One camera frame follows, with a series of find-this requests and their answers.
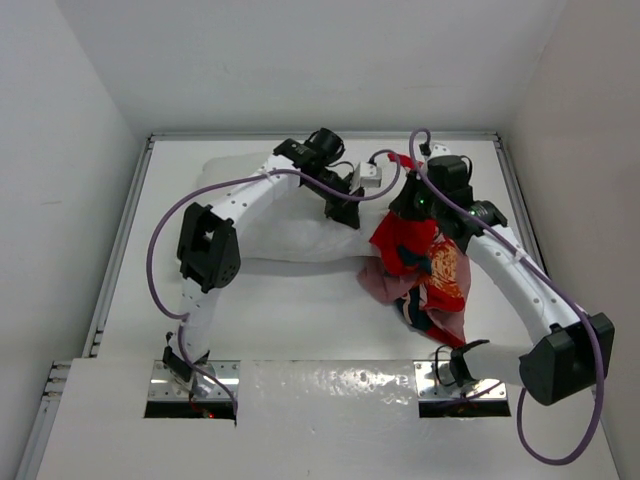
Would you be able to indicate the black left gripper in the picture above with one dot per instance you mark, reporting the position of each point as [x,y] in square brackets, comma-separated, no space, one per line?
[345,211]

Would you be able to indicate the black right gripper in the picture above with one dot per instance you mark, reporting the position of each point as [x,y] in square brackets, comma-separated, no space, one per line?
[402,203]

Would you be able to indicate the red patterned pillowcase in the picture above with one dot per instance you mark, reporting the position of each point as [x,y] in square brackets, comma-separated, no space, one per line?
[421,272]

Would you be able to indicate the white pillow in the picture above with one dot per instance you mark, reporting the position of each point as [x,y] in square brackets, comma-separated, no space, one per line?
[294,228]

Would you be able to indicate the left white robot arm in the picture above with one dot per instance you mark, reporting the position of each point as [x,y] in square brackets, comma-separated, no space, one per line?
[208,247]

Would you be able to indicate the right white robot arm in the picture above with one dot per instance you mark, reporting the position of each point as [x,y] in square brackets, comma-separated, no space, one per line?
[570,350]

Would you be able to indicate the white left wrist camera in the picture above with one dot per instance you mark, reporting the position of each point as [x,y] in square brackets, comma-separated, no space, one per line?
[365,175]

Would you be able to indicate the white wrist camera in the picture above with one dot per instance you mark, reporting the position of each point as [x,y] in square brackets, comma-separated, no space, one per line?
[437,151]
[365,175]

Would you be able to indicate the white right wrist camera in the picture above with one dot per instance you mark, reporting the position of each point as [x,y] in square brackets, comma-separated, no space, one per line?
[437,151]

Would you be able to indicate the aluminium table frame rail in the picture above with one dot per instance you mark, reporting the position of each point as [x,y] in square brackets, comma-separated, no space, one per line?
[525,200]

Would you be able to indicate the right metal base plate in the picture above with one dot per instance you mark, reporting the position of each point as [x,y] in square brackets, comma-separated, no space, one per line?
[435,384]

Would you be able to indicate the metal base plate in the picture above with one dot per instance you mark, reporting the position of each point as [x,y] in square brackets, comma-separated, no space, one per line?
[435,384]
[165,386]

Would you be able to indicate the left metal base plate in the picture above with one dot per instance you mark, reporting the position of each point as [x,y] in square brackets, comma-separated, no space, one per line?
[165,386]

